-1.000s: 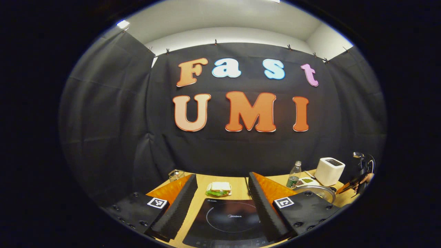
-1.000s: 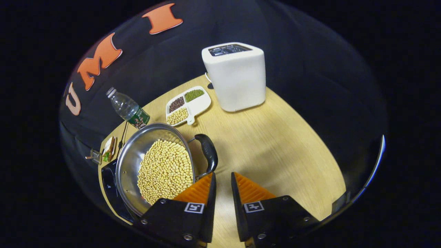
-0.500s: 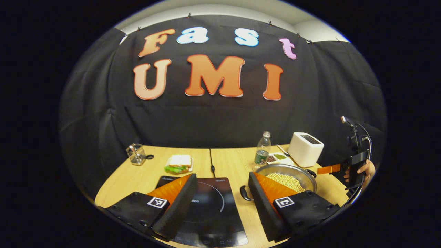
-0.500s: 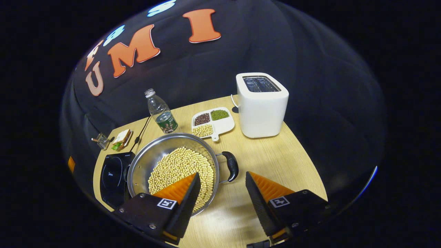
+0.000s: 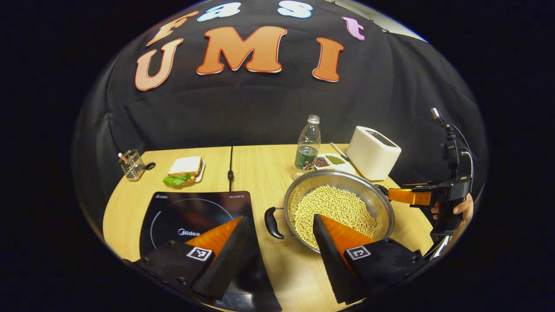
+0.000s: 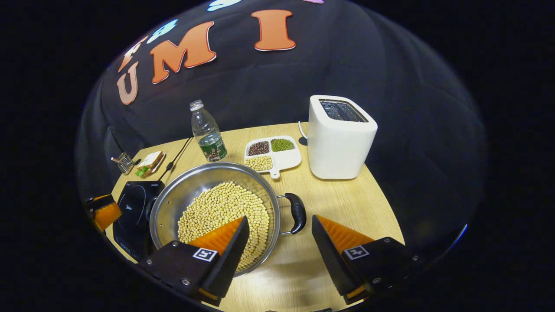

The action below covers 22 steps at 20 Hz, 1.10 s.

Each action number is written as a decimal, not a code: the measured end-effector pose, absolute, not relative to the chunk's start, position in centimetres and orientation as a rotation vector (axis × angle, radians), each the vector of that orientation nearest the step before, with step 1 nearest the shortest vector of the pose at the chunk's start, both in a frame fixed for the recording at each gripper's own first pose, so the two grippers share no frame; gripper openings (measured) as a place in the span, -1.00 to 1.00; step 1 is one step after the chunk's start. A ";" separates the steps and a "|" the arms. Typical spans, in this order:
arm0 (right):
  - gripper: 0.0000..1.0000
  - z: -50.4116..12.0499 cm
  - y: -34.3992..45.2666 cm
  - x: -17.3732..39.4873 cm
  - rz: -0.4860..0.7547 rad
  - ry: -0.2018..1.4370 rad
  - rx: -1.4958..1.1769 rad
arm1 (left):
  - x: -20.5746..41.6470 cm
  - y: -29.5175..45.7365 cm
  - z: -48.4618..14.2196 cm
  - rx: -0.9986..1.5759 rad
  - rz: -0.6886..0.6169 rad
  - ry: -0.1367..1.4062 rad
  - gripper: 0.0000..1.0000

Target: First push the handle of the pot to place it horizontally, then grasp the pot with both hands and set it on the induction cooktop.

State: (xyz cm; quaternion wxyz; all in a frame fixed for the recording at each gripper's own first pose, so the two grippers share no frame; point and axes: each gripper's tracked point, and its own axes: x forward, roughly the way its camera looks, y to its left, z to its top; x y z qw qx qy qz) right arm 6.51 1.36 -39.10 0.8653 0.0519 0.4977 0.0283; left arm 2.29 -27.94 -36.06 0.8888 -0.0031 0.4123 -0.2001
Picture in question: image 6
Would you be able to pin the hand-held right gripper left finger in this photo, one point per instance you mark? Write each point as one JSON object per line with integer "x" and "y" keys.
{"x": 232, "y": 260}

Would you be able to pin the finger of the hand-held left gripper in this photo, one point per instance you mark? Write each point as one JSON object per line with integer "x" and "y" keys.
{"x": 106, "y": 214}

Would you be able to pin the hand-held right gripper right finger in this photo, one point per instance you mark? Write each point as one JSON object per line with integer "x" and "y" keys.
{"x": 329, "y": 260}

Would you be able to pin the black induction cooktop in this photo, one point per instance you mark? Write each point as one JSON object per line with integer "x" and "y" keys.
{"x": 132, "y": 212}

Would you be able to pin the steel pot with soybeans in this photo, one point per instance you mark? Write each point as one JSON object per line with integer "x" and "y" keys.
{"x": 217, "y": 208}

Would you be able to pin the sandwich with lettuce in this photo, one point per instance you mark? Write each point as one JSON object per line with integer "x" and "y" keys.
{"x": 150, "y": 162}

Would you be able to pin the white divided dish with beans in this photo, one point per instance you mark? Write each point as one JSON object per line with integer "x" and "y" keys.
{"x": 273, "y": 156}

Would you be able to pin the white toaster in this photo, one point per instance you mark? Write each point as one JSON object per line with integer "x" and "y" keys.
{"x": 340, "y": 147}

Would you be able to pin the clear plastic water bottle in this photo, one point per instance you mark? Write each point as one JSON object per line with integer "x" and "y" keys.
{"x": 208, "y": 134}

